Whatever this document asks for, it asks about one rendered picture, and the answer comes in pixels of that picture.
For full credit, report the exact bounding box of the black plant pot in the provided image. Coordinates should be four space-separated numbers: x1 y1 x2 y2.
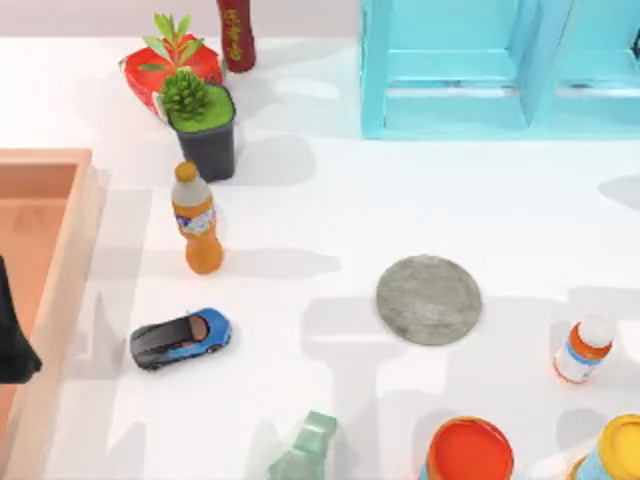
158 68 237 183

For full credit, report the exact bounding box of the shallow salmon-coloured box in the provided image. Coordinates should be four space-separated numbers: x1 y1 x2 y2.
0 148 107 480

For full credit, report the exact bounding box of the orange lidded can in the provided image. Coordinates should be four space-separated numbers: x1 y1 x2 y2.
418 415 515 480

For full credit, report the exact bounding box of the yellow lidded blue can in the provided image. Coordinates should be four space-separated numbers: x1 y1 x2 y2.
568 412 640 480

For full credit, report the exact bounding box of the round grey coaster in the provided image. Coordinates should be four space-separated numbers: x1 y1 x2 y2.
375 254 483 347

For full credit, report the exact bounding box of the red plant pot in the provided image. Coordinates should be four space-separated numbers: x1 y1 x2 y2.
118 11 225 122

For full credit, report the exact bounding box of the blue and grey toy car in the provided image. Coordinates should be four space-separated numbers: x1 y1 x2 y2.
129 307 234 372

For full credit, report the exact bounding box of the dark red bottle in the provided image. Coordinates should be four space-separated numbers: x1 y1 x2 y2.
215 0 258 75

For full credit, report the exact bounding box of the white and orange small bottle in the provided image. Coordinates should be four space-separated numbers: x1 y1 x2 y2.
552 314 617 385

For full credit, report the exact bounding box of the light blue rack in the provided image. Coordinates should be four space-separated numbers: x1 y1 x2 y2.
359 0 640 141

